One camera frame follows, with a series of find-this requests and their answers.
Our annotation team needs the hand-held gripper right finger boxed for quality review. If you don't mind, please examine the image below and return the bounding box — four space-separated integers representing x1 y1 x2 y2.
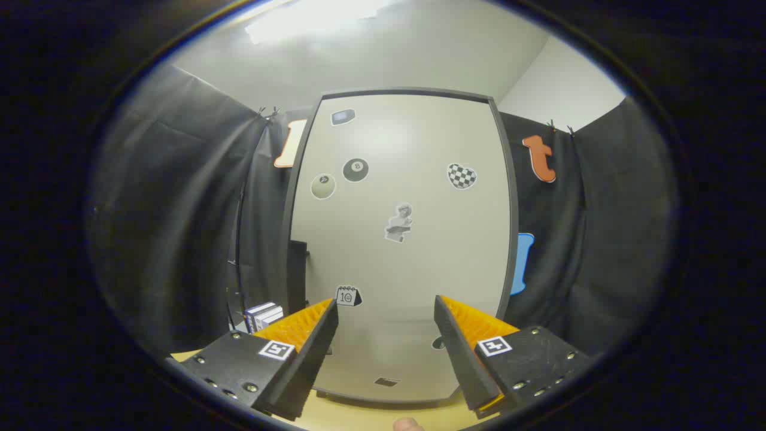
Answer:
434 295 590 420

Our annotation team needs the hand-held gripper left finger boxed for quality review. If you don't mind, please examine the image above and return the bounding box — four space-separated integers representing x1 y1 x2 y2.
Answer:
171 298 339 421

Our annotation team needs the dark blue box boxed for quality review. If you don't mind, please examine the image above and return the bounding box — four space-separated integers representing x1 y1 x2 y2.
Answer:
244 301 277 331

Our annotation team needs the beige cabinet door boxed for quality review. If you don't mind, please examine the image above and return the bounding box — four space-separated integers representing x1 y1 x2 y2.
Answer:
290 95 510 403

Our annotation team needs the black door handle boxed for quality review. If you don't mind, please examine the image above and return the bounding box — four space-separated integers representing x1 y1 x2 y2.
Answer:
287 239 309 315

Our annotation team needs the black backdrop cloth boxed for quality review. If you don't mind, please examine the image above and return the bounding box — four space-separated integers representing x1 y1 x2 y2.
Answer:
87 63 680 360

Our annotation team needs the dark grey cabinet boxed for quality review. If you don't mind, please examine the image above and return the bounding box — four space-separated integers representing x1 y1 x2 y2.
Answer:
281 87 520 406

